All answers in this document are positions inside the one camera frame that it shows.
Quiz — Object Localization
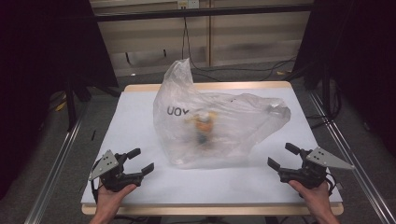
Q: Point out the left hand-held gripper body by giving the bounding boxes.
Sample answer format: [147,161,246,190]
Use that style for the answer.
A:
[88,149,144,192]

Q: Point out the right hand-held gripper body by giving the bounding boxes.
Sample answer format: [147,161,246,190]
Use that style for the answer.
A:
[278,147,356,190]

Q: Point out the clear plastic bag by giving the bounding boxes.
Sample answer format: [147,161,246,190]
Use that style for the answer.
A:
[152,57,292,171]

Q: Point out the person's left hand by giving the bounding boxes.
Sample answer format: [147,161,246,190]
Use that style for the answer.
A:
[94,183,138,217]

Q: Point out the person's right hand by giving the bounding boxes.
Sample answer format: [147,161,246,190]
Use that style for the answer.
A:
[288,179,335,217]

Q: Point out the white table mat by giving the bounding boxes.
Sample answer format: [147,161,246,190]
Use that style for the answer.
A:
[80,87,344,206]

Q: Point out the black metal stand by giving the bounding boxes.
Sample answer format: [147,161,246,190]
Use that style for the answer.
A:
[64,78,92,132]
[320,64,332,118]

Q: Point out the small orange bottle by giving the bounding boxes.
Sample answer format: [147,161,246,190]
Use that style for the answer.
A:
[186,111,219,147]

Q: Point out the wooden table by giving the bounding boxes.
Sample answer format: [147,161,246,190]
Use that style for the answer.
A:
[81,80,345,224]

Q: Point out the black curtain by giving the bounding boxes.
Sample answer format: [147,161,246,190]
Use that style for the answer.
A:
[0,0,120,200]
[292,0,396,157]

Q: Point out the black horizontal bar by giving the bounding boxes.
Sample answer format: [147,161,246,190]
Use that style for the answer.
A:
[92,3,316,22]

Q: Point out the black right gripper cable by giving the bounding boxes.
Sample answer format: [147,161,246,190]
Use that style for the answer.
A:
[323,172,340,198]

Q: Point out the aluminium floor rail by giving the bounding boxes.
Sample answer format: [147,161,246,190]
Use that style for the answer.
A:
[307,90,396,224]
[23,105,90,224]

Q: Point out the hanging black cable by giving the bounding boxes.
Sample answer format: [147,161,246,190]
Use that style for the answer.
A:
[181,16,200,71]

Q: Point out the white wall socket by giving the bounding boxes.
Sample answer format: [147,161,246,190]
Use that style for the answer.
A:
[177,0,200,9]

